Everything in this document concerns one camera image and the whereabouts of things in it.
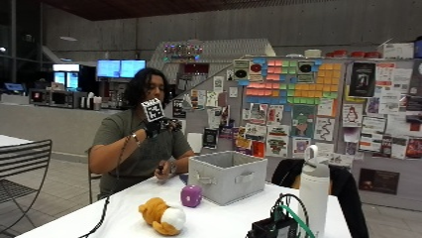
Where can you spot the small black handheld device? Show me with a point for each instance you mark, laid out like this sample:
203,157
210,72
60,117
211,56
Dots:
159,168

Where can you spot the white marker cube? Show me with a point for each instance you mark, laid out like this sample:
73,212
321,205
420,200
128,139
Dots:
152,109

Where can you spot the person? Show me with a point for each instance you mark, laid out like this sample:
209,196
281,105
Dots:
145,155

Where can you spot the purple plush die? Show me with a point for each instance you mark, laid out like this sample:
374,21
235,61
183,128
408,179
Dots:
191,196

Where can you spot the orange and white plush toy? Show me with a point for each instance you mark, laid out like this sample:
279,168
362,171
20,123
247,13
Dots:
159,214

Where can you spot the grey fabric storage box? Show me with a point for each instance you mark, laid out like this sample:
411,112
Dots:
226,178

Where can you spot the person's chair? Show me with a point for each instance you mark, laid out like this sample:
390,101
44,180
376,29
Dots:
90,180

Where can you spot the counter coffee machines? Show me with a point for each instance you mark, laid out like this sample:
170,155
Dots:
57,98

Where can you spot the lit drinks fridge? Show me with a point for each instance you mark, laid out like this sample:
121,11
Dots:
65,77

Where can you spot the grey service counter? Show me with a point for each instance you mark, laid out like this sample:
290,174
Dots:
48,129

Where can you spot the black electronic box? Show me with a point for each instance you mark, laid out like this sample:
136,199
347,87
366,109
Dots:
274,228

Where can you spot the black metal slatted chair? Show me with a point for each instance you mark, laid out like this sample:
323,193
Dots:
21,165

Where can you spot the cluster of coloured sticky notes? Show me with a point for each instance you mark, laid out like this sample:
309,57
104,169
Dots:
307,86

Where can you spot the white water bottle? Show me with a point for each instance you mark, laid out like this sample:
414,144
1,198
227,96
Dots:
313,195

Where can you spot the white table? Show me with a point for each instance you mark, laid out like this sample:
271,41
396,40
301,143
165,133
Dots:
10,140

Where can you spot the white round container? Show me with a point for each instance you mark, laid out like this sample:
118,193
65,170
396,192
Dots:
313,53

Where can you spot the black framed poster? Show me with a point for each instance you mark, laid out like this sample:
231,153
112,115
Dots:
362,79

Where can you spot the group of paper posters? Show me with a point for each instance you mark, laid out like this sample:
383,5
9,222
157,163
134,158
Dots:
372,129

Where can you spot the row of red bowls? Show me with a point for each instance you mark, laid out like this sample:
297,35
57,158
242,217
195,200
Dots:
358,54

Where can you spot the grey notice board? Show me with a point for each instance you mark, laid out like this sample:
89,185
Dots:
395,185

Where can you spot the white cardboard box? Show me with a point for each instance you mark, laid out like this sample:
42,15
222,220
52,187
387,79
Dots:
396,51

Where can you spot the blue wall monitor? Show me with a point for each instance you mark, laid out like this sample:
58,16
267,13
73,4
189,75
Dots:
108,68
132,68

